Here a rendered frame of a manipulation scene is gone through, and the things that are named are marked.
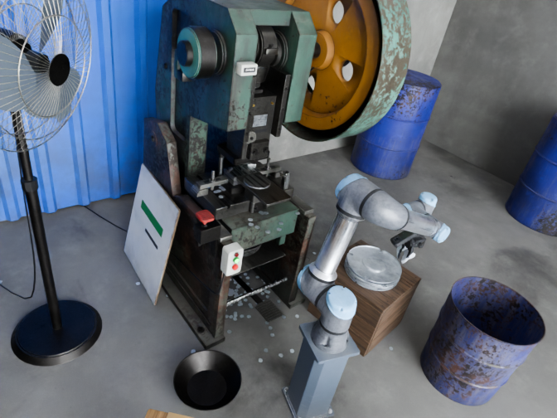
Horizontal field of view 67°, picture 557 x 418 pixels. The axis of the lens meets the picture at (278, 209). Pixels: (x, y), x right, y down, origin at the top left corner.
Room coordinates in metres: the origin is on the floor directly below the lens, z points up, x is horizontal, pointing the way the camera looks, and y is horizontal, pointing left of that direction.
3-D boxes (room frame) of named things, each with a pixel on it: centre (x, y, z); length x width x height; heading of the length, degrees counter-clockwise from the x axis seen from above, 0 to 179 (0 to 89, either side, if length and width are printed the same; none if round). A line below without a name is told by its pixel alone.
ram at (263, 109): (1.75, 0.18, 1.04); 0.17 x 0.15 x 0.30; 44
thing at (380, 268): (1.74, -0.54, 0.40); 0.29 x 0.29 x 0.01
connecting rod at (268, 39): (1.78, 0.21, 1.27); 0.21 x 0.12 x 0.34; 44
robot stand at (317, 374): (1.15, -0.29, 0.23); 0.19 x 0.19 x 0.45; 27
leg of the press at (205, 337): (1.69, 0.50, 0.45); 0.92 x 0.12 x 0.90; 44
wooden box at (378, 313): (1.73, -0.54, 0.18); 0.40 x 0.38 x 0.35; 51
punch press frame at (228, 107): (1.88, 0.31, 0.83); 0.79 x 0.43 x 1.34; 44
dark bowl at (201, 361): (1.13, 0.17, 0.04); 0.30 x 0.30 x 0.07
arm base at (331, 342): (1.15, -0.29, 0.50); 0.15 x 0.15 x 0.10
